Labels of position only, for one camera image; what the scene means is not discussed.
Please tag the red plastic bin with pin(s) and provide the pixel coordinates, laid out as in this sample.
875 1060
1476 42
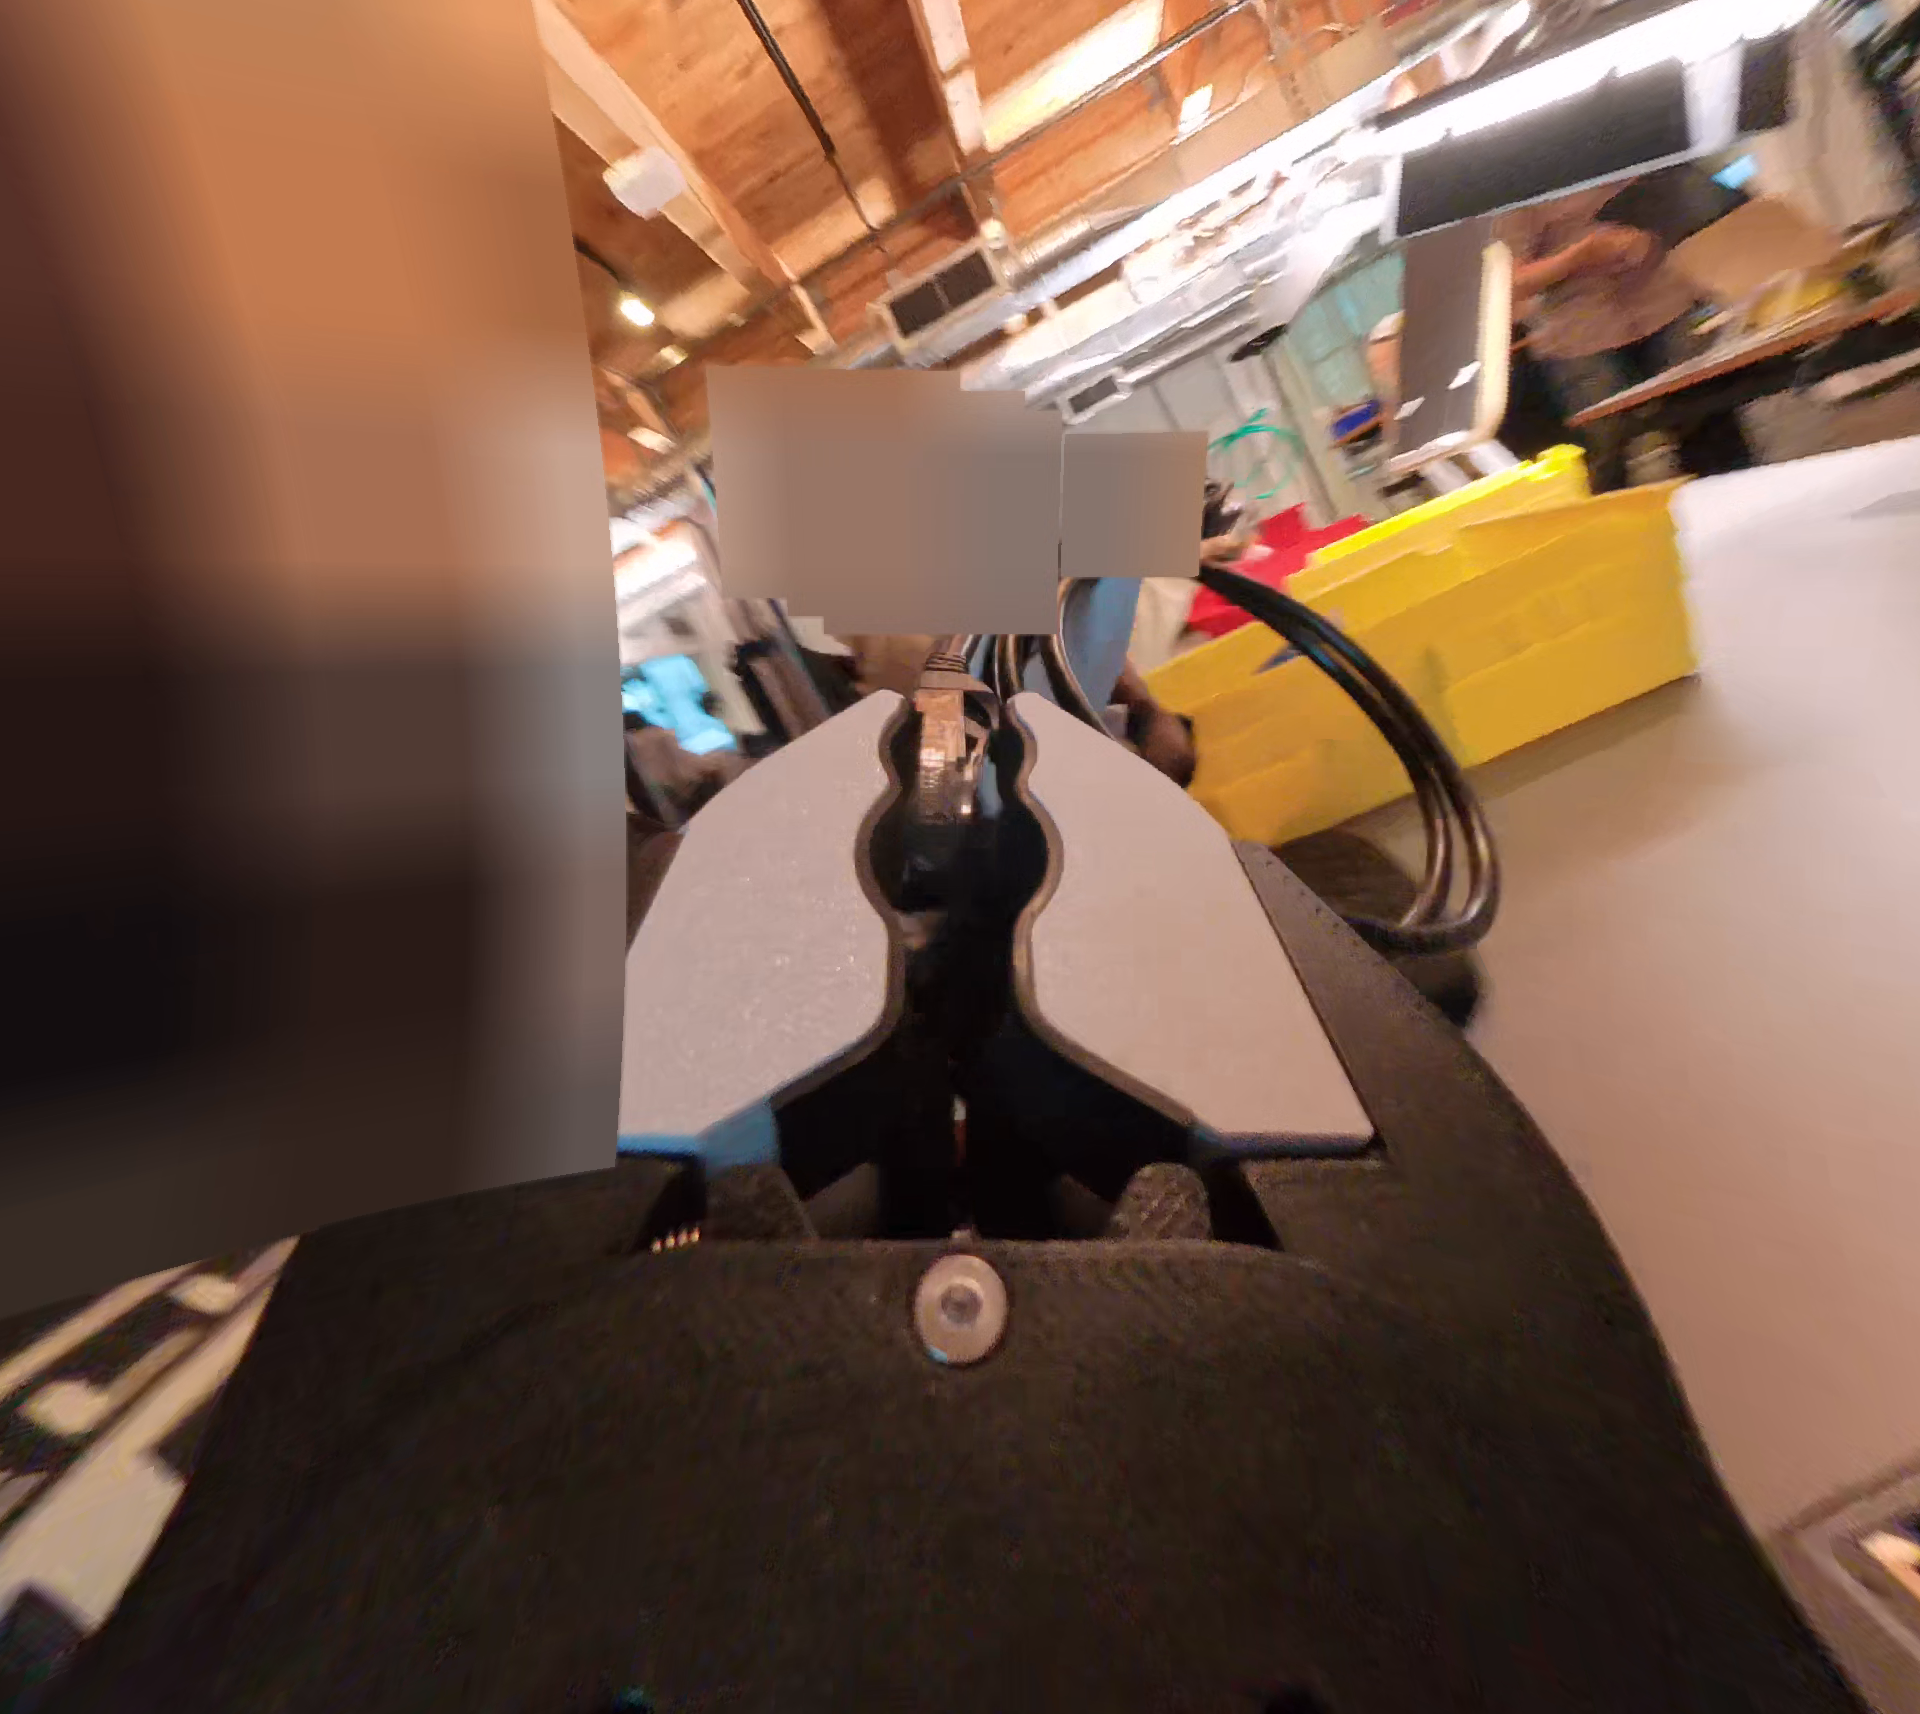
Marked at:
1261 575

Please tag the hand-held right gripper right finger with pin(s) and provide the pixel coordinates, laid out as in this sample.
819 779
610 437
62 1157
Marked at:
1171 964

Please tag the beige rounded board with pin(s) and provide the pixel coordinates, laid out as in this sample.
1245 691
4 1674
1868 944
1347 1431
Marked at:
1449 348

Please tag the light panel on stand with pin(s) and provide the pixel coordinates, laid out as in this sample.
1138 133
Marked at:
1545 154

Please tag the yellow plastic bin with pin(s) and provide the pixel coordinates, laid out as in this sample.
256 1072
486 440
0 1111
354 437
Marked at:
1501 648

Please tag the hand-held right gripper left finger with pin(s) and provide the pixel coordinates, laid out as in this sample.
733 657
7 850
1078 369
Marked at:
750 964

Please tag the black wrist rest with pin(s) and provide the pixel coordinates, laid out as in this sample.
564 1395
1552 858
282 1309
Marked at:
1334 889

